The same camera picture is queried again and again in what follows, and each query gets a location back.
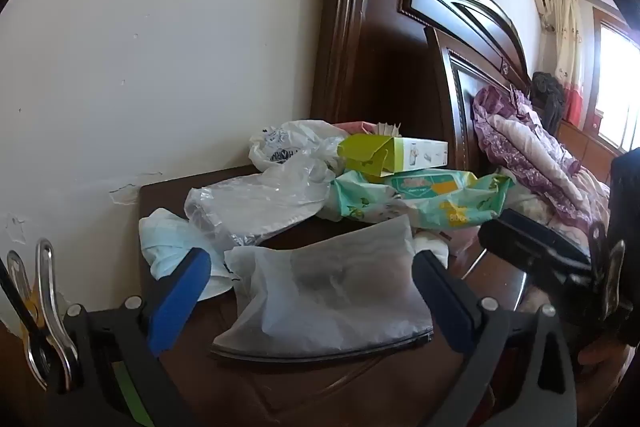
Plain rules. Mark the clear plastic bag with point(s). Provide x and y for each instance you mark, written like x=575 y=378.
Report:
x=250 y=202

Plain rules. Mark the dark cloth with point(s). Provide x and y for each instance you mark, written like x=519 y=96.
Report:
x=547 y=99

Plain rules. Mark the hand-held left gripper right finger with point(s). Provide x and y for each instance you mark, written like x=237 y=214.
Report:
x=447 y=302

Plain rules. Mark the bright window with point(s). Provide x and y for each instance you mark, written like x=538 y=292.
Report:
x=620 y=87

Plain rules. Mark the low wooden cabinet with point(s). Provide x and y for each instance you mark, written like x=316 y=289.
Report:
x=585 y=147

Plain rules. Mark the yellow-green carton box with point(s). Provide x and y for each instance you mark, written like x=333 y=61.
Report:
x=400 y=154

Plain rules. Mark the white translucent plastic bag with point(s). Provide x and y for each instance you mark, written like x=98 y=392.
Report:
x=330 y=287

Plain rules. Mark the dark wooden headboard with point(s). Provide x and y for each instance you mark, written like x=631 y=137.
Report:
x=380 y=72

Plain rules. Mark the dark wooden nightstand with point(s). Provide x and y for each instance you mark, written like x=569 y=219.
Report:
x=310 y=387

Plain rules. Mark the person's right hand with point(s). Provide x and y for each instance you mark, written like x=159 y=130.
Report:
x=600 y=357

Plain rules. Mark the pink tissue pack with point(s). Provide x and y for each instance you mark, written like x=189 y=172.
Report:
x=465 y=239

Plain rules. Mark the purple and pink quilt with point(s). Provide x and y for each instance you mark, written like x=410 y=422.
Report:
x=525 y=147

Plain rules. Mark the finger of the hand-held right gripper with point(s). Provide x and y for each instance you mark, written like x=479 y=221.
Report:
x=525 y=239

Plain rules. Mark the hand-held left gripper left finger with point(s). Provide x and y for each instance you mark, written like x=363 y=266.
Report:
x=180 y=302

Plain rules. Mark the floral curtain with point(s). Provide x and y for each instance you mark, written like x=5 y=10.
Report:
x=567 y=42

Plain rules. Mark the white printed plastic bag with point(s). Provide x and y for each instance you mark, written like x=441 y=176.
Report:
x=295 y=142

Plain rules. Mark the green wet wipes packet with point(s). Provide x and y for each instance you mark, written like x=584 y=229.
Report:
x=430 y=197

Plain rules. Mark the small pink packet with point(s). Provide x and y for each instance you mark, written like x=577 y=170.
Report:
x=357 y=126

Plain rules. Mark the silver metal spring clip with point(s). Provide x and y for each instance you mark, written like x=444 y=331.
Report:
x=50 y=302
x=612 y=277

